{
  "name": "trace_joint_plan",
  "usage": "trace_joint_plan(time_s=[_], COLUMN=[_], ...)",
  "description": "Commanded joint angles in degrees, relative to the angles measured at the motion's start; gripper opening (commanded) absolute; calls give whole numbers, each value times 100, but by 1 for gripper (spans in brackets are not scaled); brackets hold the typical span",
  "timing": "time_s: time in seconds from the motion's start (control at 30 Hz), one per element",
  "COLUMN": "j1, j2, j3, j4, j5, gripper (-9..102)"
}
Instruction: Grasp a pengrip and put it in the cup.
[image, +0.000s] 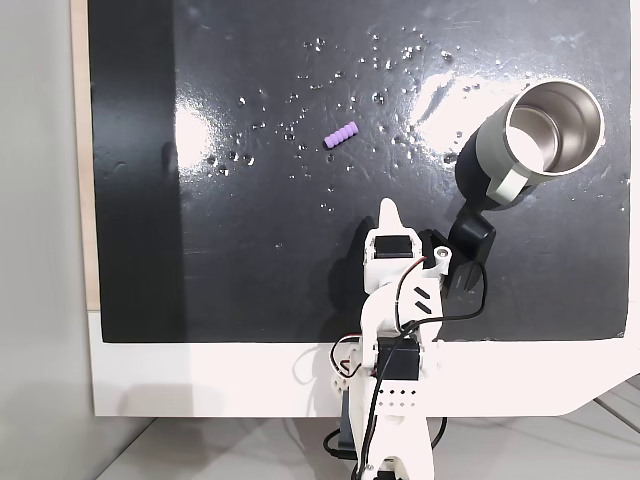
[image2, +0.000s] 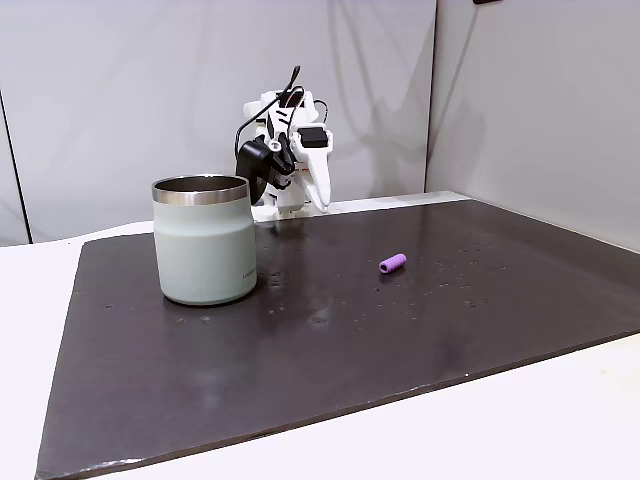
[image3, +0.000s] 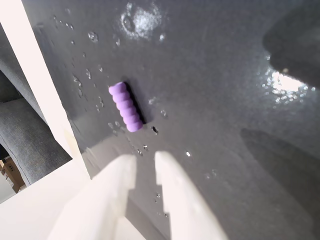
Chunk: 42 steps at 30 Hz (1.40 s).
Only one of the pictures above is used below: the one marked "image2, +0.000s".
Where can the small black wall object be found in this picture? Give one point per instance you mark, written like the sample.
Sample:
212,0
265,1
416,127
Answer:
487,1

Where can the pale green steel-rimmed mug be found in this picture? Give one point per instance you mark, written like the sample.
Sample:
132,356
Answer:
205,250

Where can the black oval camera box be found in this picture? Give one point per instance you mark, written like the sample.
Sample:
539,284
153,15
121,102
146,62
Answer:
252,167

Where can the purple ribbed pen grip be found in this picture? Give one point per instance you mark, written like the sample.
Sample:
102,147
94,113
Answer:
392,263

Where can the dark grey table mat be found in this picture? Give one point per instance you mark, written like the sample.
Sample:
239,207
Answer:
320,350

